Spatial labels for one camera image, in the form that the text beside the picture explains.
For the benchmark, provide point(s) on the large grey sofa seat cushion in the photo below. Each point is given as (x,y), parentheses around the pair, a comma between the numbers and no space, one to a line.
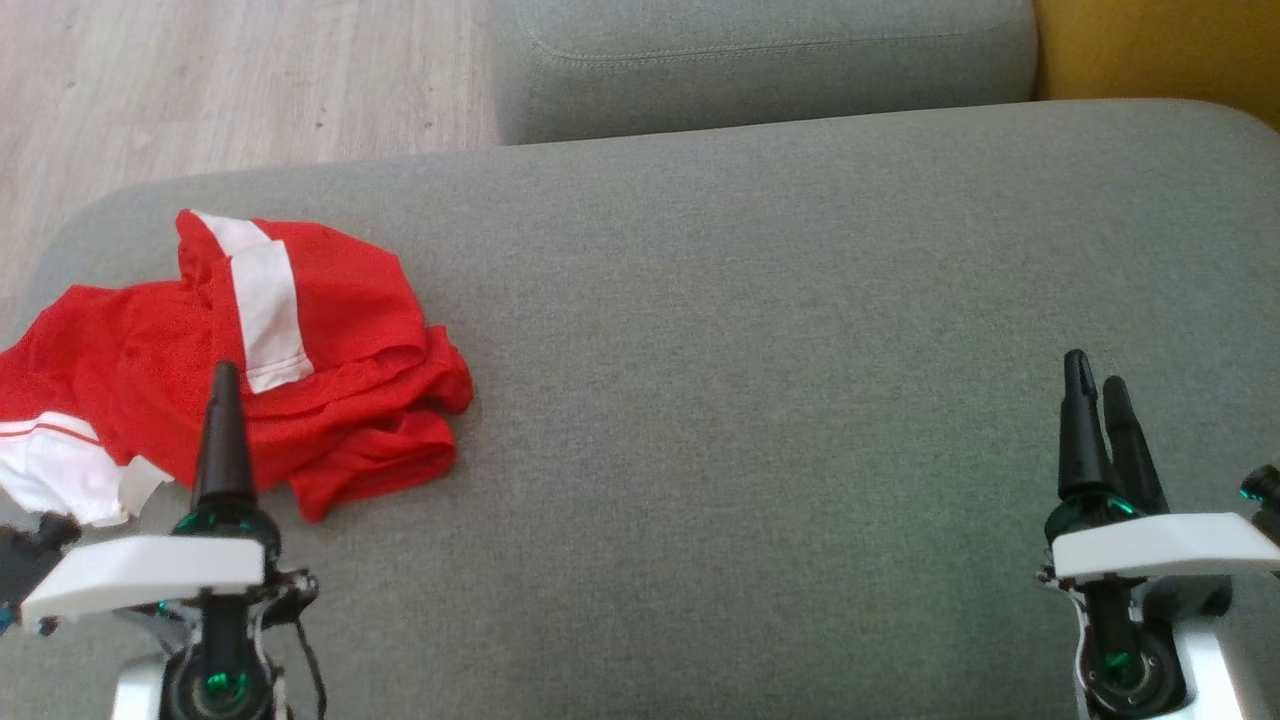
(750,400)

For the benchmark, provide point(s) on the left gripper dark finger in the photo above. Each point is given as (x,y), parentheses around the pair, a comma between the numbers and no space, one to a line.
(225,450)

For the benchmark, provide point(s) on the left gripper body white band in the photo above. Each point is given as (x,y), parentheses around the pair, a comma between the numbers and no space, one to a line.
(140,575)

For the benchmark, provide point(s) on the yellow upholstered panel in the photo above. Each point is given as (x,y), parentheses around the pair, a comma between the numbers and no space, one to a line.
(1160,50)

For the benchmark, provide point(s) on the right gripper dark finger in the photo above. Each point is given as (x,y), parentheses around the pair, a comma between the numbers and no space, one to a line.
(1080,440)
(1130,450)

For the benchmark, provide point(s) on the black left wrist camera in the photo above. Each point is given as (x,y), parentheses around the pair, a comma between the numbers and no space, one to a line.
(35,555)

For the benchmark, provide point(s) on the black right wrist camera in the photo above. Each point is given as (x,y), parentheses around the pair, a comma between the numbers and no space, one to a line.
(1265,495)

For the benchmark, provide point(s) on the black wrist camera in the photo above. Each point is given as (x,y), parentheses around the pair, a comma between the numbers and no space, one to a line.
(1265,495)
(35,555)

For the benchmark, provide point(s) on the red shirt with white sleeves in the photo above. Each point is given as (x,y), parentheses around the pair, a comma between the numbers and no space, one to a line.
(80,350)

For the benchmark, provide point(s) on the small grey sofa cushion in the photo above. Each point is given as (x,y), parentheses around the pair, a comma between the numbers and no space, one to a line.
(760,70)

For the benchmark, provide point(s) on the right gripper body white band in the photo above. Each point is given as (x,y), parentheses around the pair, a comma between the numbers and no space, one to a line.
(1160,545)

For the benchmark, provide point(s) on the blue left camera connector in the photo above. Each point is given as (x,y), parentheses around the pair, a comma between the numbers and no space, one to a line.
(5,617)

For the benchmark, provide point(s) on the red shorts with white stripes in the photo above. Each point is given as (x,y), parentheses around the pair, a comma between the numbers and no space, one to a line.
(340,300)

